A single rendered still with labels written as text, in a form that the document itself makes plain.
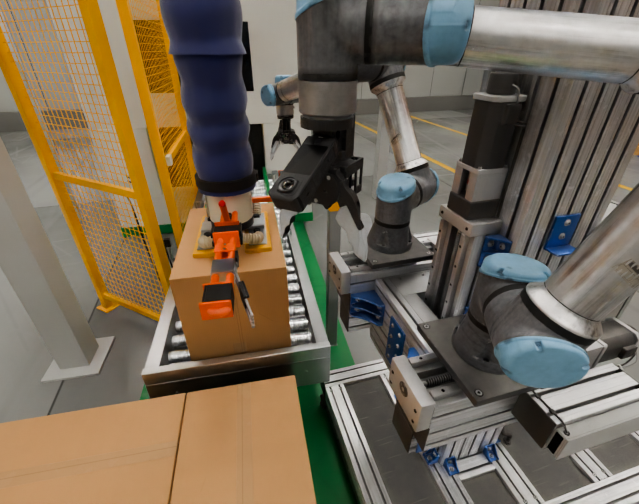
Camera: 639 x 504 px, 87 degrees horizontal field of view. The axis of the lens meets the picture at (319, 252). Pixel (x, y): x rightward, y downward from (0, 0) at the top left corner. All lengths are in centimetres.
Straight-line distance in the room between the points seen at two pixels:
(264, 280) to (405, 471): 92
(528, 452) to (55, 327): 235
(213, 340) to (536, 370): 110
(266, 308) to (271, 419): 38
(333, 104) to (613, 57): 37
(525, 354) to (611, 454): 141
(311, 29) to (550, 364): 55
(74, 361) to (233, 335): 130
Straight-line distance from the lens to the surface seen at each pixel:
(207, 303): 84
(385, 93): 120
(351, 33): 44
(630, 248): 57
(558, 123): 85
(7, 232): 208
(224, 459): 124
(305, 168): 43
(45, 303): 225
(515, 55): 59
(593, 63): 62
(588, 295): 59
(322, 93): 44
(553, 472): 181
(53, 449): 147
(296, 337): 151
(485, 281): 73
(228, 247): 107
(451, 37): 44
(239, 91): 125
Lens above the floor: 161
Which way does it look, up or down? 31 degrees down
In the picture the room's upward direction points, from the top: straight up
